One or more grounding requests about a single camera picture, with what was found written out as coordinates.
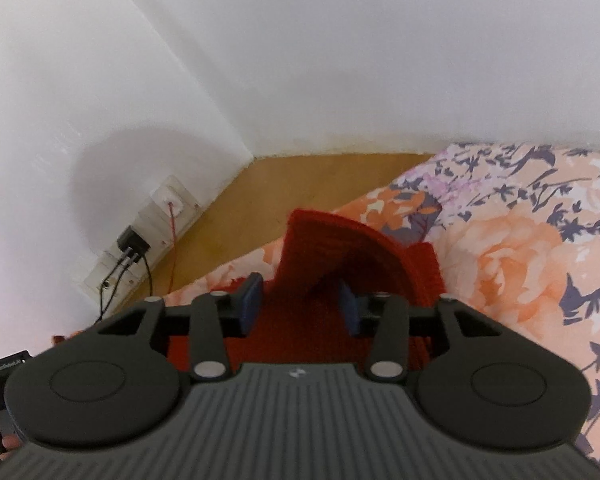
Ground white wall socket panel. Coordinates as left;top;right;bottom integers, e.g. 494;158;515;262
80;175;203;302

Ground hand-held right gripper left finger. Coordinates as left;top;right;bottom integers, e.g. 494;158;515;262
94;273;264;382

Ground person's left hand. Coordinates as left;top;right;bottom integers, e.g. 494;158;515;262
0;429;22;465

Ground black charger cables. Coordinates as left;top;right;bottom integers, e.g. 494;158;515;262
94;255;154;324

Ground thin red wire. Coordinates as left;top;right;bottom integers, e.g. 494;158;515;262
166;202;182;294

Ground floral bedsheet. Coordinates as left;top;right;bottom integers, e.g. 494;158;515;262
70;142;600;472

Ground red knit sweater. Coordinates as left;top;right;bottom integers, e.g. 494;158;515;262
167;208;448;377

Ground black charger plug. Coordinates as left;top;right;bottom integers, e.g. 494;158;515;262
117;226;150;266

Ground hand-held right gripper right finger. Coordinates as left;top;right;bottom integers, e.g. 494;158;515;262
336;280;504;384

